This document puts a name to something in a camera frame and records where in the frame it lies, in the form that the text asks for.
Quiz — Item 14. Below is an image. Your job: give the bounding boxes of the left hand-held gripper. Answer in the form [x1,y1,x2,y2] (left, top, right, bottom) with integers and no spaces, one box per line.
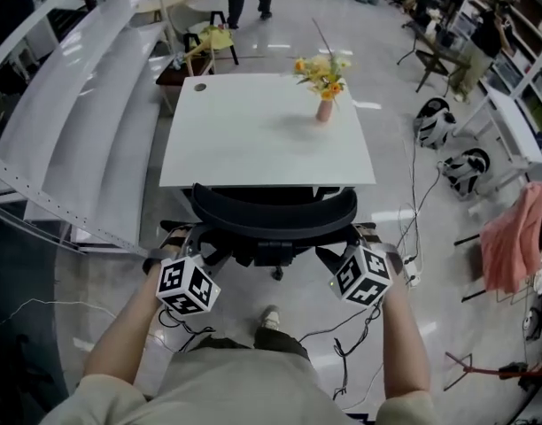
[155,224,222,319]

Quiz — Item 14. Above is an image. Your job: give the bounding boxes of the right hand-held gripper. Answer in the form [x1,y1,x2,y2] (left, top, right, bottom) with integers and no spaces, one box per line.
[327,235,394,308]

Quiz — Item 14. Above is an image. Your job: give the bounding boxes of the black office chair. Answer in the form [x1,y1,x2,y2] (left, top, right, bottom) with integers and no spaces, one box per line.
[159,182,378,282]

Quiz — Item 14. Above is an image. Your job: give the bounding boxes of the person's right forearm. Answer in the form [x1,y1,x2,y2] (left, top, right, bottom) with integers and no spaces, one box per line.
[378,254,432,401]

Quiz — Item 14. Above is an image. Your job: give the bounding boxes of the person's left forearm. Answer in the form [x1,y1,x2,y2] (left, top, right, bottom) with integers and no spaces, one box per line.
[82,261,166,390]

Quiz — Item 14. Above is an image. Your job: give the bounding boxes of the white desk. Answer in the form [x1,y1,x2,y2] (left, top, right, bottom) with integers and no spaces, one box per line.
[159,73,377,190]

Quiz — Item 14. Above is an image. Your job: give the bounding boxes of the wooden chair with yellow cloth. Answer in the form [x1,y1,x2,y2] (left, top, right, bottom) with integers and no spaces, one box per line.
[181,10,240,77]

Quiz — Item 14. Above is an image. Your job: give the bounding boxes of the white power strip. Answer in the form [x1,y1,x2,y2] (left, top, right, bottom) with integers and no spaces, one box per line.
[400,256,423,288]

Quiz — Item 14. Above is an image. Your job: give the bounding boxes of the person's beige shoe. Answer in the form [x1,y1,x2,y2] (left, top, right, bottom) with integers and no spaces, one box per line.
[259,305,282,332]

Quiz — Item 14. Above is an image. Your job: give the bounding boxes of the person's dark trouser leg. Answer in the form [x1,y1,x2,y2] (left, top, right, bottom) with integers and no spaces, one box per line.
[252,325,309,360]

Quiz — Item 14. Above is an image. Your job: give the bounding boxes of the person's beige shirt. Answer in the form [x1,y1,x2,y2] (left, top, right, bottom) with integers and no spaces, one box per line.
[39,346,441,425]

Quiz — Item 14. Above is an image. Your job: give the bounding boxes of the white and black robot device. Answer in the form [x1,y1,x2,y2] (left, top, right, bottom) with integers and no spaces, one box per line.
[441,147,492,201]
[413,97,458,151]

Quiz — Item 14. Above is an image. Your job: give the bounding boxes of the red floor tool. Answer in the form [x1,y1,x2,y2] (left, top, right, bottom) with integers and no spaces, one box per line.
[442,350,542,394]

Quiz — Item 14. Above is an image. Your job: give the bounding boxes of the pink cloth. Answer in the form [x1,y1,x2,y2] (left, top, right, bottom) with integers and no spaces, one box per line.
[479,181,542,295]

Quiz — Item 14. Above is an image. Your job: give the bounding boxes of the pink vase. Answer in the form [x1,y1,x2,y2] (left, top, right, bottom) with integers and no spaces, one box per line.
[314,97,335,124]

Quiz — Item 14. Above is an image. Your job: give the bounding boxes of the white metal shelving rack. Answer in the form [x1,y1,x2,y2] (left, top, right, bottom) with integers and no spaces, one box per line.
[0,0,177,257]

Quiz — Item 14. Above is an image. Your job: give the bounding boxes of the orange and yellow flower bouquet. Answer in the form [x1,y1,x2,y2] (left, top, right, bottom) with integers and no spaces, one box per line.
[292,17,353,105]

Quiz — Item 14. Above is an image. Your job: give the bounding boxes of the white side table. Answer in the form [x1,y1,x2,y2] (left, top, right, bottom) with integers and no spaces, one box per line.
[477,84,542,195]

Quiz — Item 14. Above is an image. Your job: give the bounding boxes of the white shelf unit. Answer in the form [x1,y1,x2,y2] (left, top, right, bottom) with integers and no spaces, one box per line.
[447,0,542,151]

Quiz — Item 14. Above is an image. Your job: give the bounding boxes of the round light wooden table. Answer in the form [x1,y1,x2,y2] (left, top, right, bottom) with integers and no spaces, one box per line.
[135,0,190,27]

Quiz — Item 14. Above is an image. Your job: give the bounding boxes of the grey wrist strap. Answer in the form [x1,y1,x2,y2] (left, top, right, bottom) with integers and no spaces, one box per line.
[141,246,166,275]
[376,242,406,276]

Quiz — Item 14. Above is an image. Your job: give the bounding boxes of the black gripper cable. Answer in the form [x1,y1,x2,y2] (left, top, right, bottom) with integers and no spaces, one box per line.
[297,301,385,401]
[157,305,217,354]

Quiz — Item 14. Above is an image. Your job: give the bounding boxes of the thin white floor cable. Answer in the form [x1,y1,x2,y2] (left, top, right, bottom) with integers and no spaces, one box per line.
[394,138,445,265]

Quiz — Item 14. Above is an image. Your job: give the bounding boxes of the dark metal frame table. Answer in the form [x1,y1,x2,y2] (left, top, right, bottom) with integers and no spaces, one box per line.
[396,19,472,97]

